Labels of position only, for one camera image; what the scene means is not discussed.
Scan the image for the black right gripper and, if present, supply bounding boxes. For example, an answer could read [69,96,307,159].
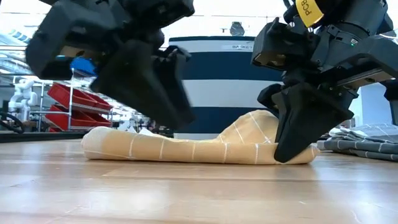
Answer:
[256,0,398,164]

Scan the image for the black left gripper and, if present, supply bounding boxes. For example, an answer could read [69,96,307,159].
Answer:
[90,0,197,130]

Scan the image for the grey checked kitchen towel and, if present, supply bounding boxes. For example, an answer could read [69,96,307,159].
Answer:
[316,123,398,162]

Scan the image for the navy white striped fabric basket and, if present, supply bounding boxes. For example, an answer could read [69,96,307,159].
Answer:
[169,35,284,140]

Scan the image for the orange checked kitchen towel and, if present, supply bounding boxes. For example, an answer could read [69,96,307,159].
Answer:
[80,109,321,166]

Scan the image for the blue plastic bin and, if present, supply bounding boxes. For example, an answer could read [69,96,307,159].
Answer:
[70,57,98,77]

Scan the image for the red bins on rack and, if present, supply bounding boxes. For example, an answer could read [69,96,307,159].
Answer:
[30,68,114,132]

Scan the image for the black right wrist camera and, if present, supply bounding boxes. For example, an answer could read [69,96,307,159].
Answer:
[251,17,313,72]

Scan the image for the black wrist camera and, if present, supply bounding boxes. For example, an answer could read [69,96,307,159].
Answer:
[251,17,313,72]
[25,0,125,81]

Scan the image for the black ceiling cable reel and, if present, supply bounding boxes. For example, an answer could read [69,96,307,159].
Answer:
[229,21,246,37]

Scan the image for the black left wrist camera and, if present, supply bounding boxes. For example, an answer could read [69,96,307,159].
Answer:
[25,0,125,81]

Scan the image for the yellow cable tag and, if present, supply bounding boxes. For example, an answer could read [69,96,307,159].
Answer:
[294,0,325,29]

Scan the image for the black hose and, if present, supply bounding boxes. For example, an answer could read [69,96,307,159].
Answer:
[0,111,26,134]

